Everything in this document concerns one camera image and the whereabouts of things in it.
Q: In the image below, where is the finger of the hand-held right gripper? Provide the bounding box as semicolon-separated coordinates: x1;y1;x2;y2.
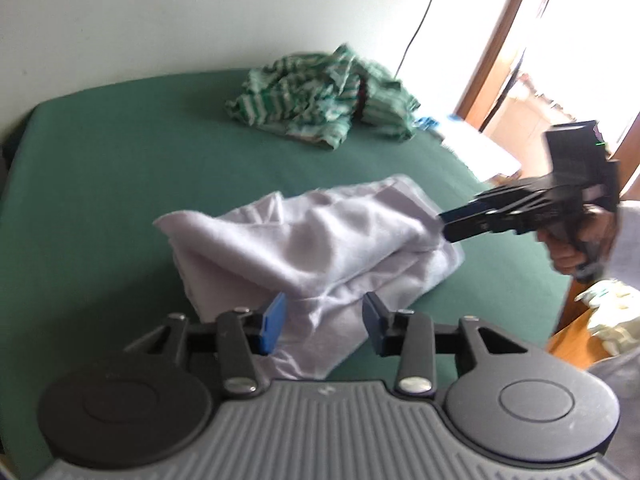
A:
438;180;551;226
442;210;543;243

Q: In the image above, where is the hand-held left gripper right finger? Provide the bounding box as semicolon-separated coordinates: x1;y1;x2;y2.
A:
362;292;543;397

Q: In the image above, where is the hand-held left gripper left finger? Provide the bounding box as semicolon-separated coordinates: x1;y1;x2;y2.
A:
125;292;288;397

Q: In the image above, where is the light lavender garment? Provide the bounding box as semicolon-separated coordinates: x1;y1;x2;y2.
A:
152;174;466;382

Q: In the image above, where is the person's right hand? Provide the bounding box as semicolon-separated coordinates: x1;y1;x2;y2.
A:
545;207;617;276

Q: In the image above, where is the white side table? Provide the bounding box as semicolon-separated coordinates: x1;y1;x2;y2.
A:
437;119;523;184

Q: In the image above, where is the wooden stool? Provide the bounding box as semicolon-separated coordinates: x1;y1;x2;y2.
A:
545;307;621;372

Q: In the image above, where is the cream cloth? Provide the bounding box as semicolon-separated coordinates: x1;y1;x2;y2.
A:
574;279;640;357

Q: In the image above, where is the green white striped garment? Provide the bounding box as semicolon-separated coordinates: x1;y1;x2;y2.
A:
225;42;422;152

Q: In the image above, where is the wooden door frame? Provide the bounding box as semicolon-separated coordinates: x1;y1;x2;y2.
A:
454;0;547;133

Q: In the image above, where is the black cable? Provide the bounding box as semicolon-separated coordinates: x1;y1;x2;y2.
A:
394;0;447;82

